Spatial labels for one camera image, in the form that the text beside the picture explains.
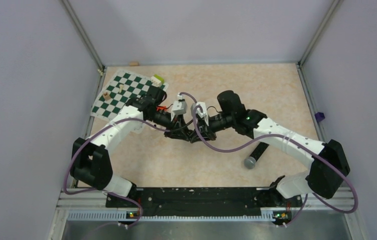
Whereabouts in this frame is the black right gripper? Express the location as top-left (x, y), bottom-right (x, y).
top-left (190, 112), bottom-right (235, 141)

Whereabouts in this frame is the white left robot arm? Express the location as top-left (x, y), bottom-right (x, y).
top-left (68, 86), bottom-right (190, 207)

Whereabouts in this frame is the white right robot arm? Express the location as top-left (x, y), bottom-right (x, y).
top-left (190, 90), bottom-right (350, 206)

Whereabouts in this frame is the orange red block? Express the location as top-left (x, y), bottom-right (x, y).
top-left (156, 106), bottom-right (167, 111)

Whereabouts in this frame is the black microphone grey head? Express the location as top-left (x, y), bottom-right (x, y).
top-left (243, 142), bottom-right (269, 170)

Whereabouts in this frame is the green white toy block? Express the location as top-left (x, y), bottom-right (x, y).
top-left (150, 74), bottom-right (165, 87)

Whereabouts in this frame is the green white chessboard mat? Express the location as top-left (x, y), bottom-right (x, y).
top-left (90, 69), bottom-right (152, 121)

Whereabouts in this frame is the small wooden cube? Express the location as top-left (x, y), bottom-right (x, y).
top-left (102, 92), bottom-right (111, 101)

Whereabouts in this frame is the wooden cork piece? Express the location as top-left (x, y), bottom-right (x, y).
top-left (128, 61), bottom-right (140, 67)

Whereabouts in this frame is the small purple object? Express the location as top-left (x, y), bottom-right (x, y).
top-left (314, 112), bottom-right (326, 123)

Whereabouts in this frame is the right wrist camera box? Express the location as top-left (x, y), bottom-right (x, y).
top-left (191, 101), bottom-right (209, 125)

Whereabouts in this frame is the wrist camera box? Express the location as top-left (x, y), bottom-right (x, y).
top-left (170, 94), bottom-right (188, 120)
top-left (191, 101), bottom-right (209, 125)

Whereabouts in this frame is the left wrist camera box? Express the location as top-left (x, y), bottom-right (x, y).
top-left (170, 94), bottom-right (188, 120)

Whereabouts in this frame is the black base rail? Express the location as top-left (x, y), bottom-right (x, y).
top-left (105, 187), bottom-right (302, 217)

